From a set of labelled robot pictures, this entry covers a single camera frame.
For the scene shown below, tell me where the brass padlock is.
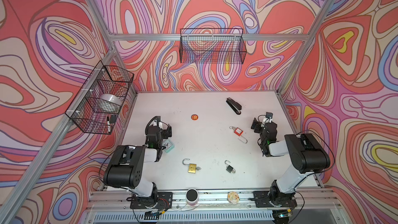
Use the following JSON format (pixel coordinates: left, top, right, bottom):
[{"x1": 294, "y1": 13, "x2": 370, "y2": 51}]
[{"x1": 182, "y1": 159, "x2": 202, "y2": 174}]

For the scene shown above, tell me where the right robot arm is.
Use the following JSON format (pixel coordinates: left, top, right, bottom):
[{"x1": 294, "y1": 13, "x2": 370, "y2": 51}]
[{"x1": 251, "y1": 118, "x2": 331, "y2": 207}]

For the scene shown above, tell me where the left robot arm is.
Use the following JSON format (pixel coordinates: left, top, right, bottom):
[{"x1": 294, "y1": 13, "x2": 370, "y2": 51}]
[{"x1": 103, "y1": 116, "x2": 172, "y2": 201}]

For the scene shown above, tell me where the mint green alarm clock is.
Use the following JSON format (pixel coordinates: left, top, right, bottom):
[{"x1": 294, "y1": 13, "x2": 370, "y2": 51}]
[{"x1": 162, "y1": 139, "x2": 175, "y2": 153}]

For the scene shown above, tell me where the red padlock with keys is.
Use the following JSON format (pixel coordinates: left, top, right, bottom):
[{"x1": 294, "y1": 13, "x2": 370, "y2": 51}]
[{"x1": 229, "y1": 126, "x2": 248, "y2": 144}]

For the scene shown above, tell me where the black stapler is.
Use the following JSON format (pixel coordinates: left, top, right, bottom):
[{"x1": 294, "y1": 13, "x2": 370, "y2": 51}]
[{"x1": 226, "y1": 97, "x2": 242, "y2": 115}]

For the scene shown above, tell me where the small red round disc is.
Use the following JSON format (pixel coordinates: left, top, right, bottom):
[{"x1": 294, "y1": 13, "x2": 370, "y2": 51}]
[{"x1": 191, "y1": 114, "x2": 199, "y2": 121}]

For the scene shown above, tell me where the small black padlock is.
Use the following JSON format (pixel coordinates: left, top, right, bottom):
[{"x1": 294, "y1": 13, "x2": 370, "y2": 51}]
[{"x1": 224, "y1": 160, "x2": 236, "y2": 174}]

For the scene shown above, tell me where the black marker in basket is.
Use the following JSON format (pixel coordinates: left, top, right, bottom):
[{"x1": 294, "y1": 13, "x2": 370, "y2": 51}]
[{"x1": 107, "y1": 116, "x2": 111, "y2": 134}]

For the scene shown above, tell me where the white tape roll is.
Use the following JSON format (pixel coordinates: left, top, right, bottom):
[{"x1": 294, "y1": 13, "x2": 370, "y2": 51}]
[{"x1": 99, "y1": 93, "x2": 122, "y2": 113}]

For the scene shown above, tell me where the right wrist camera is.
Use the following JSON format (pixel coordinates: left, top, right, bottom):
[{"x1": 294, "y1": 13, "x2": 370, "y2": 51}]
[{"x1": 263, "y1": 112, "x2": 273, "y2": 123}]

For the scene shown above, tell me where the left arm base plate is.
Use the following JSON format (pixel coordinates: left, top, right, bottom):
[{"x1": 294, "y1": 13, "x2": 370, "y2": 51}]
[{"x1": 130, "y1": 191, "x2": 173, "y2": 210}]

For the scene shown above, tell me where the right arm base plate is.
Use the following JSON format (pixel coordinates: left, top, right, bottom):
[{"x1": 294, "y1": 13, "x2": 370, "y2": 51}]
[{"x1": 250, "y1": 191, "x2": 297, "y2": 208}]

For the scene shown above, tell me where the black wire basket left wall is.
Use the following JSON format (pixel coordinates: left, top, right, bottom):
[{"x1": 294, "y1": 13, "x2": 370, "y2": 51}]
[{"x1": 65, "y1": 61, "x2": 134, "y2": 135}]

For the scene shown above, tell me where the black wire basket wall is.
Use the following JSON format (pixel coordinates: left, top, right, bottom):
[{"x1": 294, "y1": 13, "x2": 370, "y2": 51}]
[
  {"x1": 65, "y1": 61, "x2": 134, "y2": 135},
  {"x1": 179, "y1": 27, "x2": 247, "y2": 64}
]

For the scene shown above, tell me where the black wire basket back wall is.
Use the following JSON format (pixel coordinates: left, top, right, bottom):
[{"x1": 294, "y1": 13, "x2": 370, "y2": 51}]
[{"x1": 179, "y1": 27, "x2": 247, "y2": 64}]

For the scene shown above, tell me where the aluminium front rail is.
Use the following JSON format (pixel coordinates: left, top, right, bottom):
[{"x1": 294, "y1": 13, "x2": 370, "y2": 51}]
[{"x1": 86, "y1": 187, "x2": 343, "y2": 212}]

